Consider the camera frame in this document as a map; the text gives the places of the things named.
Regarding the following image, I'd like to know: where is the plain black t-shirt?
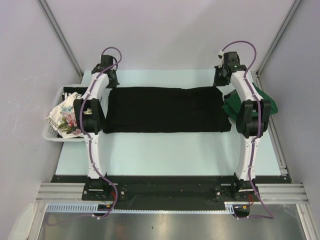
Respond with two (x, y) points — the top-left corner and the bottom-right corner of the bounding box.
(103, 86), (232, 134)

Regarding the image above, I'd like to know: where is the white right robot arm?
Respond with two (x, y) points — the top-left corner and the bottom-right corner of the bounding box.
(213, 51), (272, 201)

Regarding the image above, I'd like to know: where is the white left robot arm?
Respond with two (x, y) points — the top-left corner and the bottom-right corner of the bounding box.
(73, 55), (118, 201)

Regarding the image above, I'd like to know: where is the green folded t-shirt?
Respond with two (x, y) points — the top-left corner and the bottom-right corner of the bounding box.
(222, 83), (279, 121)

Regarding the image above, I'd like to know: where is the black printed t-shirt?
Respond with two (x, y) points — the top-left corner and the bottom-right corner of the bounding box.
(61, 86), (87, 101)

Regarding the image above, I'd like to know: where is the white floral t-shirt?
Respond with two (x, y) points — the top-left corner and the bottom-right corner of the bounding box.
(46, 92), (83, 139)

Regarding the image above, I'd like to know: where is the white plastic basket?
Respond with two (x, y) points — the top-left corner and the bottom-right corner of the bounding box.
(42, 84), (87, 143)

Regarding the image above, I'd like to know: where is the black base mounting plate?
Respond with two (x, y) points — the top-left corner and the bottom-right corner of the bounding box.
(51, 174), (293, 210)

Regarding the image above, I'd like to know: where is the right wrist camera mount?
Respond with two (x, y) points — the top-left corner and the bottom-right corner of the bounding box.
(218, 50), (224, 68)

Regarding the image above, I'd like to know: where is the aluminium frame rail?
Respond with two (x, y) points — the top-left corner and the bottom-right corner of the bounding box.
(36, 182), (87, 203)

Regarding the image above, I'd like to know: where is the white slotted cable duct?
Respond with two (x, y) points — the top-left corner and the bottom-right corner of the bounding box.
(46, 202), (121, 213)

